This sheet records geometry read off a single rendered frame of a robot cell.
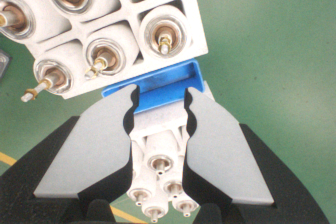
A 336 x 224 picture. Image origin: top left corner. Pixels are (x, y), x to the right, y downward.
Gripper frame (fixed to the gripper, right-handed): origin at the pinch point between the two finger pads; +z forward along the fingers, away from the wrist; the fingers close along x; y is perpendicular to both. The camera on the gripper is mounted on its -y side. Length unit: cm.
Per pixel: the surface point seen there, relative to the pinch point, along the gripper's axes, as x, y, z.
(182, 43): 3.1, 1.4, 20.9
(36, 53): -29.6, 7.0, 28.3
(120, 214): -24, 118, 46
